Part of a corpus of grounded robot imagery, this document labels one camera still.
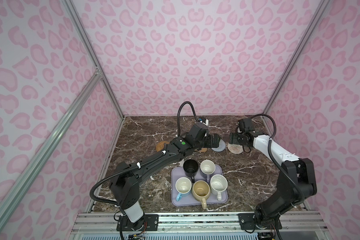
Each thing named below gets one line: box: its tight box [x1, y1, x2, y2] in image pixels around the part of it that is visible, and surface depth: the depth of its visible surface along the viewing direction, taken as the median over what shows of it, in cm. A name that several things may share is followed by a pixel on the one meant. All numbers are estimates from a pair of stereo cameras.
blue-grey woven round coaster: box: [211, 139, 226, 152], surface depth 102 cm
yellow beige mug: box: [191, 180, 211, 210], surface depth 78 cm
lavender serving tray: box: [171, 164, 228, 206], surface depth 80 cm
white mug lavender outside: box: [200, 159, 216, 183], surface depth 87 cm
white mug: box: [210, 174, 228, 201], surface depth 80 cm
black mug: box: [183, 159, 199, 183], surface depth 85 cm
